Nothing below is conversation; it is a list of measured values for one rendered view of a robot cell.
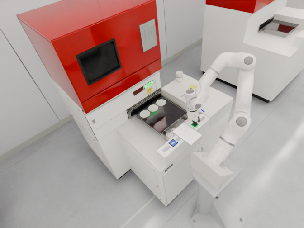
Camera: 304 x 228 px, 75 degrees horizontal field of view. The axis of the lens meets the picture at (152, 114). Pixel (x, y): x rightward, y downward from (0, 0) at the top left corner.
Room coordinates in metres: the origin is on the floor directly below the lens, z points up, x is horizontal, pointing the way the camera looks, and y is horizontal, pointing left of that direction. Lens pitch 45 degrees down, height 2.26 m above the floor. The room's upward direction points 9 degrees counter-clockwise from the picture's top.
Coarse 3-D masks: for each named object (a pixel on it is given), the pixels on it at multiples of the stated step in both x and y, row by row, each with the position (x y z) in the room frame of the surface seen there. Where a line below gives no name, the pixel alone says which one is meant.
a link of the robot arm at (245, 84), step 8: (240, 72) 1.14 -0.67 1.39; (248, 72) 1.11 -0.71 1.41; (240, 80) 1.07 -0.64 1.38; (248, 80) 1.04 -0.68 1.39; (240, 88) 1.01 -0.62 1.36; (248, 88) 0.99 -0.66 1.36; (240, 96) 0.98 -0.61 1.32; (248, 96) 0.96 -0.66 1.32; (240, 104) 0.96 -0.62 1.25; (248, 104) 0.95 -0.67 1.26; (248, 112) 0.93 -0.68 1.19
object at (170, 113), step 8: (168, 104) 1.45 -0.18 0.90; (152, 112) 1.38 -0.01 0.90; (160, 112) 1.37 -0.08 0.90; (168, 112) 1.35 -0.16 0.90; (176, 112) 1.33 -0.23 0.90; (184, 112) 1.31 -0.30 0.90; (144, 120) 1.29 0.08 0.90; (152, 120) 1.28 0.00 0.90; (160, 120) 1.26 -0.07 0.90; (168, 120) 1.24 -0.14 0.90; (160, 128) 1.16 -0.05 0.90
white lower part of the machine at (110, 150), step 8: (80, 128) 1.69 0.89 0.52; (88, 136) 1.47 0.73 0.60; (112, 136) 1.26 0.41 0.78; (96, 144) 1.29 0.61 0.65; (104, 144) 1.21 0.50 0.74; (112, 144) 1.25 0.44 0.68; (120, 144) 1.29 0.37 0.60; (96, 152) 1.52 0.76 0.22; (104, 152) 1.19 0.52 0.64; (112, 152) 1.23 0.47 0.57; (120, 152) 1.27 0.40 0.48; (104, 160) 1.30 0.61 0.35; (112, 160) 1.21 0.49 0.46; (120, 160) 1.25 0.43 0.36; (112, 168) 1.19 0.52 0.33; (120, 168) 1.23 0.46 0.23; (128, 168) 1.29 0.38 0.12; (120, 176) 1.21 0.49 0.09
